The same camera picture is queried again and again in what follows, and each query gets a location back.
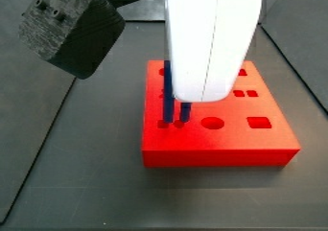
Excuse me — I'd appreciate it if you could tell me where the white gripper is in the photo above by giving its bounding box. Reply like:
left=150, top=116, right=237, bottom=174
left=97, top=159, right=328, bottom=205
left=165, top=0, right=261, bottom=103

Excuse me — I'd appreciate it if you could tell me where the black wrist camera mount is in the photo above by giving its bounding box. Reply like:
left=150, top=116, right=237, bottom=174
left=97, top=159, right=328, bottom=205
left=19, top=0, right=140, bottom=80

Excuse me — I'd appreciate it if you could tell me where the red shape-sorting block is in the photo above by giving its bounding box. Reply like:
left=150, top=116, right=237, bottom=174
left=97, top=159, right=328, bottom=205
left=141, top=60, right=300, bottom=167

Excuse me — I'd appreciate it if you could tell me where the grey metal tray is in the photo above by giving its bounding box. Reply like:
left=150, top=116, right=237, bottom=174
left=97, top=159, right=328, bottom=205
left=0, top=0, right=328, bottom=231

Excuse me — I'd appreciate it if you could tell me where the blue square-circle peg object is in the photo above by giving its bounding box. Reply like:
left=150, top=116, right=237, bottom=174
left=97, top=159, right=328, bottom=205
left=164, top=60, right=192, bottom=123

